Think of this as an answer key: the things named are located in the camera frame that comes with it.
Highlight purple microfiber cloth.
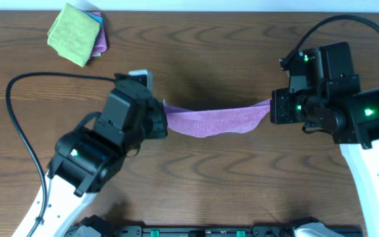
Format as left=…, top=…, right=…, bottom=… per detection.
left=164, top=99, right=270, bottom=138

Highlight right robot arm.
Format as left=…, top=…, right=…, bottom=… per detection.
left=270, top=42, right=379, bottom=236

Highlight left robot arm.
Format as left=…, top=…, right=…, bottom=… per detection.
left=6, top=70, right=168, bottom=236

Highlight folded purple cloth in stack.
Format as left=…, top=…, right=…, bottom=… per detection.
left=91, top=25, right=107, bottom=54

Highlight folded green cloth on top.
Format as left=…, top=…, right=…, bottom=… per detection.
left=47, top=3, right=101, bottom=67

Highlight folded blue cloth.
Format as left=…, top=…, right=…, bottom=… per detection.
left=84, top=11, right=103, bottom=26

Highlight left black cable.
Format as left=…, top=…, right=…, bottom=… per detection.
left=5, top=72, right=117, bottom=237

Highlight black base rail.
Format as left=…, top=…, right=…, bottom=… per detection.
left=64, top=215, right=364, bottom=237

